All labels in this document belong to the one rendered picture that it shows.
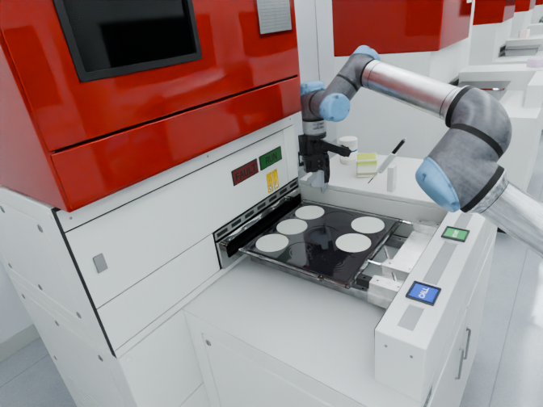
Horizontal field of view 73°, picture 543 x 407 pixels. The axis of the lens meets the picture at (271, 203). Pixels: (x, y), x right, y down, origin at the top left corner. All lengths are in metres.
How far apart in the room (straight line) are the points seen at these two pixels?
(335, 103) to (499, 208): 0.47
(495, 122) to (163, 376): 1.01
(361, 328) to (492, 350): 1.25
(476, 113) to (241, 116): 0.56
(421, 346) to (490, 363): 1.35
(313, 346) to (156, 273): 0.42
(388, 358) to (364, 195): 0.64
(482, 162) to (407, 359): 0.40
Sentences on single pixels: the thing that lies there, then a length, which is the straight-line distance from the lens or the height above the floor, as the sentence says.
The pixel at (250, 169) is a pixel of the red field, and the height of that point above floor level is 1.10.
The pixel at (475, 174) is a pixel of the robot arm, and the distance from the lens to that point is 0.82.
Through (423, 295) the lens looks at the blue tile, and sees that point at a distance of 0.84.
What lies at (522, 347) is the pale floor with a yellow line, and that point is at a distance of 2.21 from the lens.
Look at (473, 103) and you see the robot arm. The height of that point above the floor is 1.30.
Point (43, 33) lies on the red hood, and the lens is 0.75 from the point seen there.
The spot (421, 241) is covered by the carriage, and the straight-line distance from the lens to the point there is 1.17.
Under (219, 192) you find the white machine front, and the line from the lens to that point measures 1.07.
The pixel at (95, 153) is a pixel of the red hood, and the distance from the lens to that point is 0.78.
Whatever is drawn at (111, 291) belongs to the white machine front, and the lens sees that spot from 0.93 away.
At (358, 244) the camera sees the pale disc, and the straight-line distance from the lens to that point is 1.10.
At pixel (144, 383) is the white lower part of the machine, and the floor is 0.69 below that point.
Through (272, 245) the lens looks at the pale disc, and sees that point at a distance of 1.12.
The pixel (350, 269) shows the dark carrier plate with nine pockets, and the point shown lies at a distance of 1.00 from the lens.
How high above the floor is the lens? 1.49
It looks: 26 degrees down
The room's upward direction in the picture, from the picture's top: 7 degrees counter-clockwise
